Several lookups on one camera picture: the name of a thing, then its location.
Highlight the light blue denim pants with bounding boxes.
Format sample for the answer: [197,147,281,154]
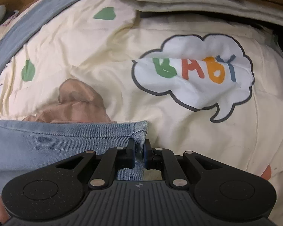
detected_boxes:
[0,0,147,193]

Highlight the cream bear print bedsheet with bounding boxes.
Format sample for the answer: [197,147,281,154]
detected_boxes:
[0,0,283,225]

